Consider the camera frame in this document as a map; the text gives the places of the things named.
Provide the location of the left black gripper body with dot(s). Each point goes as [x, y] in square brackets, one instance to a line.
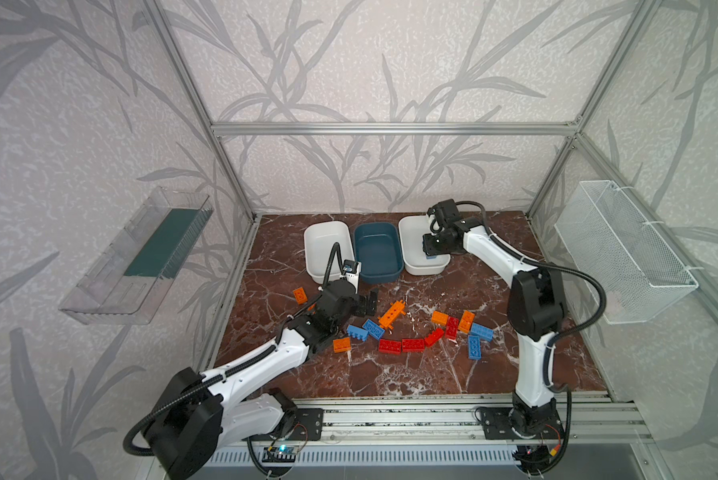
[358, 300]

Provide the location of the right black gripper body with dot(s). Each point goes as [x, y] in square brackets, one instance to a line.
[430, 243]

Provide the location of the small orange lego brick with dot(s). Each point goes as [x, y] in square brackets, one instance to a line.
[300, 296]

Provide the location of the red lego brick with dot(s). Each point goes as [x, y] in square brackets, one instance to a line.
[414, 345]
[452, 328]
[387, 346]
[432, 338]

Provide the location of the blue lego brick front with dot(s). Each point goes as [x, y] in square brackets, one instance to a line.
[474, 347]

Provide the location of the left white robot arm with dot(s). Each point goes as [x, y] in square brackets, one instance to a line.
[199, 412]

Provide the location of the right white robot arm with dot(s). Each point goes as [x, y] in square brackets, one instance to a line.
[536, 310]

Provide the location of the long orange lego brick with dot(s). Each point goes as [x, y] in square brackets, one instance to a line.
[387, 320]

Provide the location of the teal plastic bin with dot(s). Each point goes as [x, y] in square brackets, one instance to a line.
[378, 248]

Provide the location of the right white plastic bin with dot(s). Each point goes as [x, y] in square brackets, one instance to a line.
[411, 231]

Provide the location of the white plastic bin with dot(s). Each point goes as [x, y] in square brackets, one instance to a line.
[319, 239]
[411, 231]

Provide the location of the orange lego brick front left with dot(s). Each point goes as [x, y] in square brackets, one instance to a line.
[342, 345]

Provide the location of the left white plastic bin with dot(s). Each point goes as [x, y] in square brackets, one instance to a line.
[319, 239]

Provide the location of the orange lego brick centre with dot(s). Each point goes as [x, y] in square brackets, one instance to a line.
[440, 318]

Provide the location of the red lego brick tilted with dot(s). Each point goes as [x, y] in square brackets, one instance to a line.
[432, 338]

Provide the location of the orange lego brick right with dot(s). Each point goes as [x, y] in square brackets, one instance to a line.
[466, 322]

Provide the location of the left green circuit board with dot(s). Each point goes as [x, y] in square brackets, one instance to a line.
[279, 454]

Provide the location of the right wiring bundle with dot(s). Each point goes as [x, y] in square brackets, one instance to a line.
[536, 456]

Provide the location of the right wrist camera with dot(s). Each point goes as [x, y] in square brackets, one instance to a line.
[444, 214]

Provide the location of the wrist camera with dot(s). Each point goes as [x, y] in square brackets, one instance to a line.
[351, 270]
[444, 214]

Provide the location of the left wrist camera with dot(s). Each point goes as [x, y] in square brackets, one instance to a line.
[351, 270]

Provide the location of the aluminium cage frame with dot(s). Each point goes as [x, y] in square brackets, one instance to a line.
[572, 131]

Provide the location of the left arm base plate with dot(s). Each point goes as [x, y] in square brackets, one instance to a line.
[302, 424]

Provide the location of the white wire mesh basket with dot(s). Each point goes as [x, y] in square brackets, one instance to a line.
[609, 238]

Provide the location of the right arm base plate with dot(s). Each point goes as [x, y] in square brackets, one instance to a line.
[504, 423]

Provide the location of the clear plastic wall tray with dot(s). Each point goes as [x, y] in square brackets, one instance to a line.
[128, 283]

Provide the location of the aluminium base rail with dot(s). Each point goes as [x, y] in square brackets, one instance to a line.
[450, 419]

